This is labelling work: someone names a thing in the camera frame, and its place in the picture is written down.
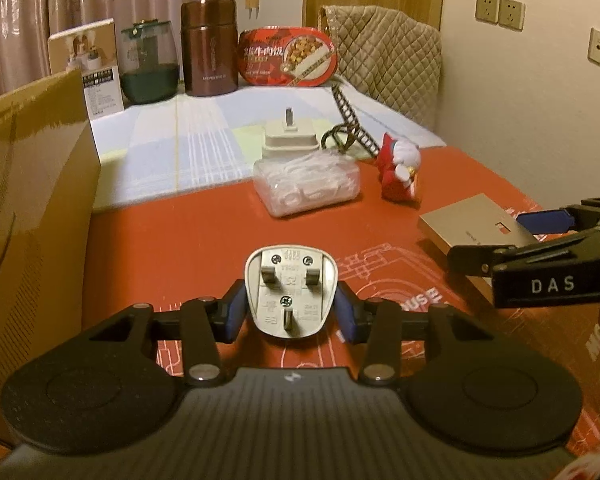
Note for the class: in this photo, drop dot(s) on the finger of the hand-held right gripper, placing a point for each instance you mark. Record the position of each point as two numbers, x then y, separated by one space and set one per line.
480 257
542 221

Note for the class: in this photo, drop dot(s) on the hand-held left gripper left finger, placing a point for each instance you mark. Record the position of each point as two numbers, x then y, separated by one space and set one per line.
232 310

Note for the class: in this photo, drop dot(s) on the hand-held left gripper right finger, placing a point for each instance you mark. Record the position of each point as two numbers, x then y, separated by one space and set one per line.
347 317

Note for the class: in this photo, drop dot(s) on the gold card box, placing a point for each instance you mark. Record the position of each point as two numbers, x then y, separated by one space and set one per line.
470 217

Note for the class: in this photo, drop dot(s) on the beige three-pin plug adapter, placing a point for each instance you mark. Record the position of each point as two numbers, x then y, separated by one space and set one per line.
290 280

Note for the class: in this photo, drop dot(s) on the red white toy figurine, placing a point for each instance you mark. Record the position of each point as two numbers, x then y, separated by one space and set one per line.
397 165

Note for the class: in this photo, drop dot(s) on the clear plastic floss pick box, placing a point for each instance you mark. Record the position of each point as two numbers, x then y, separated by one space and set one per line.
305 185

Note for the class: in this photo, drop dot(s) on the white charger adapter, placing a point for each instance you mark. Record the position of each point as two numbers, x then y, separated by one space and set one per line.
290 142

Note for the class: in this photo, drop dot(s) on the brown cardboard box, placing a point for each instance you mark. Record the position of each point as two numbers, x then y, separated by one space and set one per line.
30 210

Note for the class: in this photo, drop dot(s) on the red printed table mat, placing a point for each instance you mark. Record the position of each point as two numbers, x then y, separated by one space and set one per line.
180 240

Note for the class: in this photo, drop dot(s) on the pale checked tablecloth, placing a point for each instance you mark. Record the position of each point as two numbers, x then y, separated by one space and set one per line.
190 135

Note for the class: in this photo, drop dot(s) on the chair with quilted cover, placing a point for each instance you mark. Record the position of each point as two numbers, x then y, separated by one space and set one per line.
390 50

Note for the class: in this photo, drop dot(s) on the green glass jar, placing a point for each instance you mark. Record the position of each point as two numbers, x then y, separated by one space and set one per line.
147 75

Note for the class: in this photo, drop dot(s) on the red oval food container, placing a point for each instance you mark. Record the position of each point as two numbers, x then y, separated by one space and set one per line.
280 57

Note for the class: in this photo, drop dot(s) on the brown thermos flask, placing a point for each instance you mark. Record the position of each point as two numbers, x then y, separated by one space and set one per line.
210 50

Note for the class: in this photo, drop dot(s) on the white product box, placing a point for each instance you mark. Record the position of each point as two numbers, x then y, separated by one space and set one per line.
80 55

